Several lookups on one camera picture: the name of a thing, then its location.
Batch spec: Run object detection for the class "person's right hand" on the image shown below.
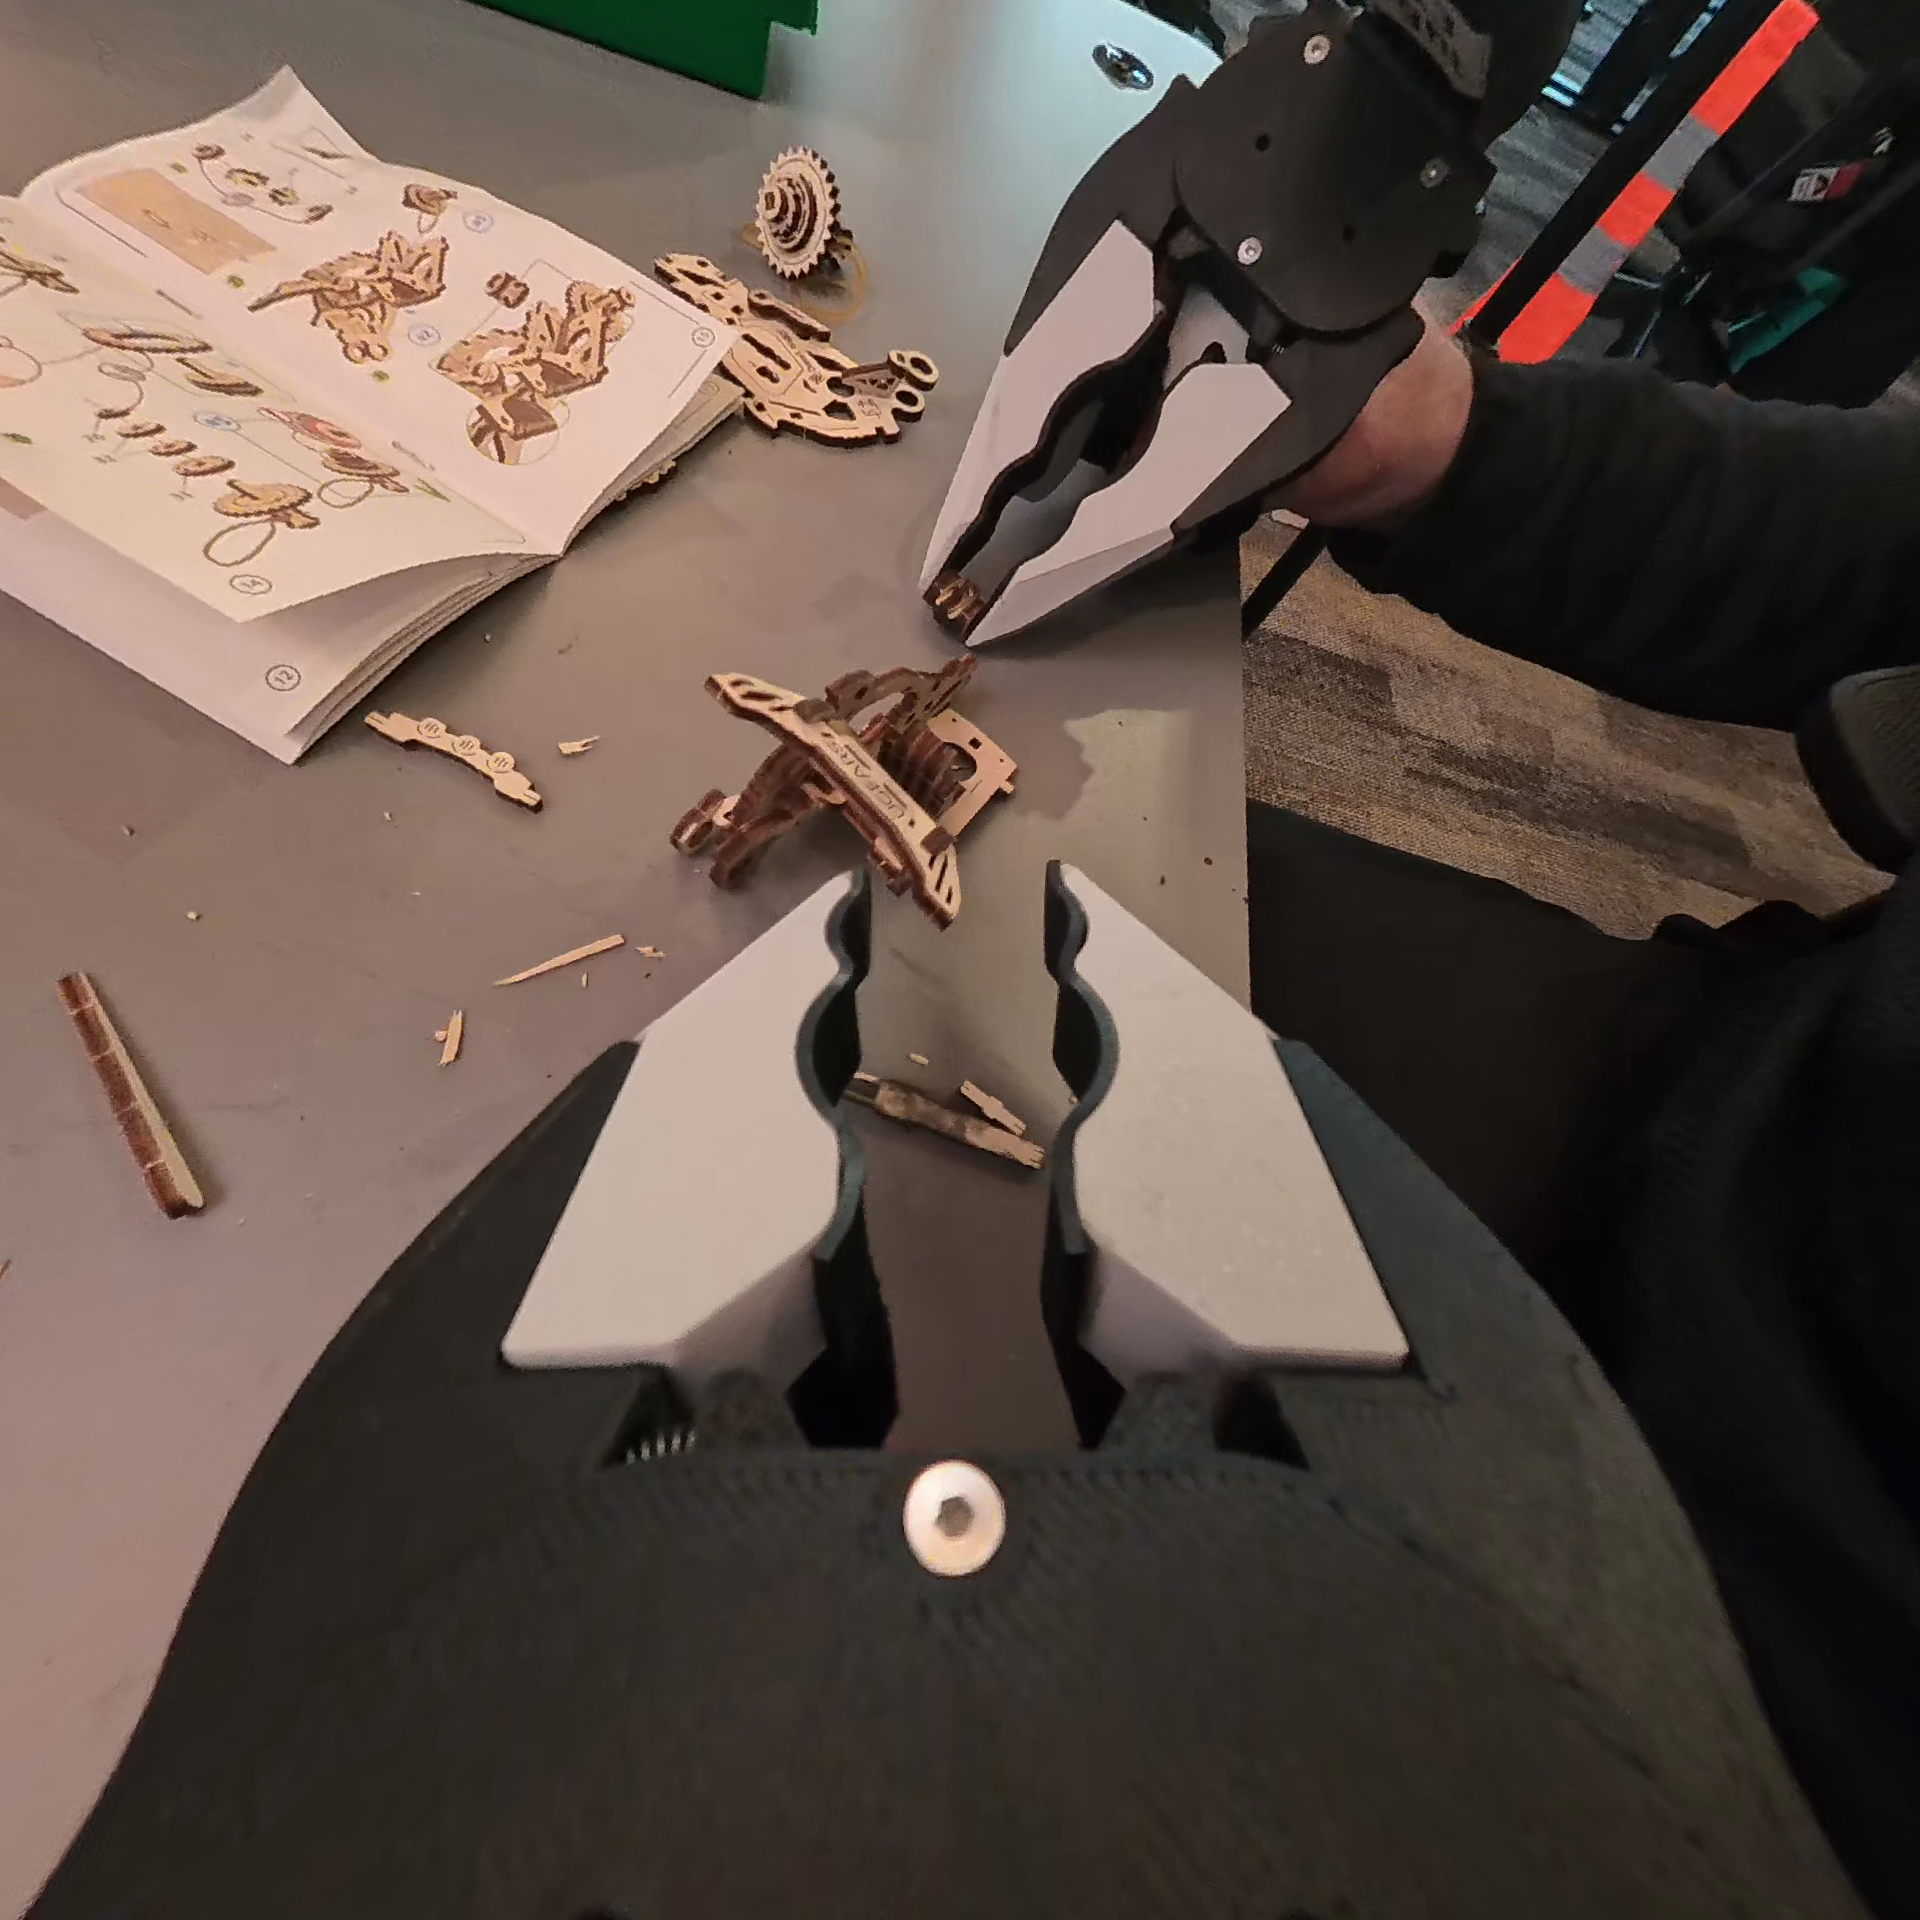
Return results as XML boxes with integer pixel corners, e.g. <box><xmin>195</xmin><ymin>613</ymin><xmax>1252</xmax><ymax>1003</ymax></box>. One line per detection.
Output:
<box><xmin>1289</xmin><ymin>323</ymin><xmax>1478</xmax><ymax>531</ymax></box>

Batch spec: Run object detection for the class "black bag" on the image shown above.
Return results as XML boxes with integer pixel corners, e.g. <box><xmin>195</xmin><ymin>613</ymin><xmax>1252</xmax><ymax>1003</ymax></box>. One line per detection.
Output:
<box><xmin>1663</xmin><ymin>0</ymin><xmax>1920</xmax><ymax>407</ymax></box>

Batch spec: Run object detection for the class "green box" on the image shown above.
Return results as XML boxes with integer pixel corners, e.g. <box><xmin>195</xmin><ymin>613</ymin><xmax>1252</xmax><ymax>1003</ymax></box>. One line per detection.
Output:
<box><xmin>471</xmin><ymin>0</ymin><xmax>823</xmax><ymax>106</ymax></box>

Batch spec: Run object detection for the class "bulky wooden model assembly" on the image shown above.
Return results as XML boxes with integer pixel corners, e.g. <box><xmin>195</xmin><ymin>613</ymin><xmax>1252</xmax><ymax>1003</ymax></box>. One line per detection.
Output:
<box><xmin>670</xmin><ymin>656</ymin><xmax>1021</xmax><ymax>932</ymax></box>

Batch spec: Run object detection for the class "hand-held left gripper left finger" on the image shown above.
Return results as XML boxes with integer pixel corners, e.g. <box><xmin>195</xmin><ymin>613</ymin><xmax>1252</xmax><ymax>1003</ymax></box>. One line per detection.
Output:
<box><xmin>499</xmin><ymin>867</ymin><xmax>902</xmax><ymax>1448</ymax></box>

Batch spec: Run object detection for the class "paper instruction booklet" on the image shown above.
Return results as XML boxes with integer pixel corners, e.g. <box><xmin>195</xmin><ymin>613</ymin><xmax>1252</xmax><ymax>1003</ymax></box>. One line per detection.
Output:
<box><xmin>0</xmin><ymin>64</ymin><xmax>745</xmax><ymax>768</ymax></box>

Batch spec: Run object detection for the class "flat wooden model assembly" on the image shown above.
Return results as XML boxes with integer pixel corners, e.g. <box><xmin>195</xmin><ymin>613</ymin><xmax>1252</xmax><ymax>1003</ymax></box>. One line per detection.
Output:
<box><xmin>653</xmin><ymin>252</ymin><xmax>942</xmax><ymax>452</ymax></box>

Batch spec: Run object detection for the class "curved wooden strip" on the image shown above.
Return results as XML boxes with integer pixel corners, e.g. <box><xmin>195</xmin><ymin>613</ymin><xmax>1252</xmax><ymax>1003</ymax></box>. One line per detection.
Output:
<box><xmin>363</xmin><ymin>708</ymin><xmax>544</xmax><ymax>813</ymax></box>

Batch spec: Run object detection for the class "notched wooden bar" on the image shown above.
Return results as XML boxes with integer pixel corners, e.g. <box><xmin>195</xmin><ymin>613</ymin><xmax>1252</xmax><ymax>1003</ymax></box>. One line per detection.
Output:
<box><xmin>57</xmin><ymin>971</ymin><xmax>205</xmax><ymax>1220</ymax></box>

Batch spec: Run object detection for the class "yellow rubber band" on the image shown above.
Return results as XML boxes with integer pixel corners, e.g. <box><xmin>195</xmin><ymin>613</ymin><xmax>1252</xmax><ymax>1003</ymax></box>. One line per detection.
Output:
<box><xmin>735</xmin><ymin>218</ymin><xmax>876</xmax><ymax>327</ymax></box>

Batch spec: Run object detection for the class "black chair armrest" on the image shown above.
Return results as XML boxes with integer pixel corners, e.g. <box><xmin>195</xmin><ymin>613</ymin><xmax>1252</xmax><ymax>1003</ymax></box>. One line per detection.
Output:
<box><xmin>1797</xmin><ymin>667</ymin><xmax>1920</xmax><ymax>874</ymax></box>

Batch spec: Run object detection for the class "orange reflective strap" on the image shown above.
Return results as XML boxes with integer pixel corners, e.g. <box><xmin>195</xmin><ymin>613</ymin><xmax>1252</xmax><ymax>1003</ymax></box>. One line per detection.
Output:
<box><xmin>1486</xmin><ymin>0</ymin><xmax>1819</xmax><ymax>366</ymax></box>

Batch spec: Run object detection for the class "wooden gear wheel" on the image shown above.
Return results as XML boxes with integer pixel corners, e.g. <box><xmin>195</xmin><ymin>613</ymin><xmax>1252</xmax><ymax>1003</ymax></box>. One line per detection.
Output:
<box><xmin>743</xmin><ymin>147</ymin><xmax>854</xmax><ymax>284</ymax></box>

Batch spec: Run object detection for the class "person's right forearm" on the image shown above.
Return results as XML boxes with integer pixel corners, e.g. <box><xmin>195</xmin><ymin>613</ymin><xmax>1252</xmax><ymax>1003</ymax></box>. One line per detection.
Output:
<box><xmin>1328</xmin><ymin>344</ymin><xmax>1920</xmax><ymax>736</ymax></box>

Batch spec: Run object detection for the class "person's dark clothing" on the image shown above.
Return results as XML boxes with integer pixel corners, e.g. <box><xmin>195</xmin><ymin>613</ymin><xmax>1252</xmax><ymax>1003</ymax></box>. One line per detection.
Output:
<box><xmin>1245</xmin><ymin>802</ymin><xmax>1920</xmax><ymax>1920</ymax></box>

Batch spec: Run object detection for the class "thin wooden stick piece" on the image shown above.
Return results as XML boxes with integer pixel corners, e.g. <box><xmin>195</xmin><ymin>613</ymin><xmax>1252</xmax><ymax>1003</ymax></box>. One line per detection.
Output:
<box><xmin>844</xmin><ymin>1067</ymin><xmax>1046</xmax><ymax>1173</ymax></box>

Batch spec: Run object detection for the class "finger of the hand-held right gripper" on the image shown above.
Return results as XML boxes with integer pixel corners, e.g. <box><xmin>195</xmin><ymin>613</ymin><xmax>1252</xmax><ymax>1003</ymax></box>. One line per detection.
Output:
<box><xmin>959</xmin><ymin>285</ymin><xmax>1427</xmax><ymax>648</ymax></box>
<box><xmin>918</xmin><ymin>75</ymin><xmax>1203</xmax><ymax>639</ymax></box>

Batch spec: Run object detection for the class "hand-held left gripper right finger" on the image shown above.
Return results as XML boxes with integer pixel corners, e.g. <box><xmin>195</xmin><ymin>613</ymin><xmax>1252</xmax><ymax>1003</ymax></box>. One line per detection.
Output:
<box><xmin>1041</xmin><ymin>859</ymin><xmax>1415</xmax><ymax>1448</ymax></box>

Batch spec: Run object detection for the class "black cable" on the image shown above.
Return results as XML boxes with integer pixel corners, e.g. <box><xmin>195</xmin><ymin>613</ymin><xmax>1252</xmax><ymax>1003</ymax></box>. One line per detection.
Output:
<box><xmin>1238</xmin><ymin>517</ymin><xmax>1328</xmax><ymax>645</ymax></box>

